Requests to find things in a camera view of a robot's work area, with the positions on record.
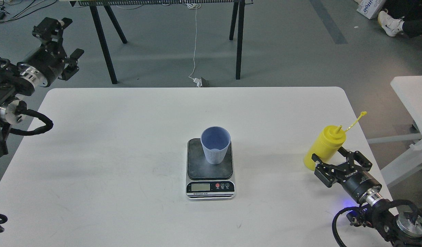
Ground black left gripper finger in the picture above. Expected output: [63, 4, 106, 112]
[58, 49, 84, 80]
[32, 17, 73, 52]

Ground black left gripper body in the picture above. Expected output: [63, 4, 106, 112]
[17, 46, 68, 87]

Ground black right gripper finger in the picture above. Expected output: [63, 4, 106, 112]
[311, 154, 348, 188]
[338, 147, 372, 172]

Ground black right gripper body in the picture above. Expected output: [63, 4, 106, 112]
[336, 167, 382, 204]

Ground yellow squeeze bottle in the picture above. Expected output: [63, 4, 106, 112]
[303, 111, 367, 171]

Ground blue ribbed plastic cup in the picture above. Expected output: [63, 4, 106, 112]
[200, 126, 231, 165]

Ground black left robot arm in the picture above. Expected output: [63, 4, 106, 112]
[0, 17, 84, 158]

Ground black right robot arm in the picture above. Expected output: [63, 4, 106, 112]
[312, 148, 422, 247]

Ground digital kitchen scale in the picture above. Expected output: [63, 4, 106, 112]
[185, 139, 236, 201]

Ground black-legged background table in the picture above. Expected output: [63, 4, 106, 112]
[65, 0, 253, 85]

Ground power adapter on floor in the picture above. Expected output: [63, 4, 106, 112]
[193, 77, 210, 87]

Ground white sneaker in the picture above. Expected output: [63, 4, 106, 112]
[377, 10, 404, 37]

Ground white cardboard box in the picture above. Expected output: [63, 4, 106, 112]
[356, 0, 386, 19]

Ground person's black trouser leg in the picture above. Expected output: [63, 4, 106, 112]
[382, 0, 422, 38]

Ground black cables on floor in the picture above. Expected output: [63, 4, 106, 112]
[0, 0, 57, 24]

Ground white hanging cable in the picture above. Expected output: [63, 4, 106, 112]
[188, 3, 202, 83]

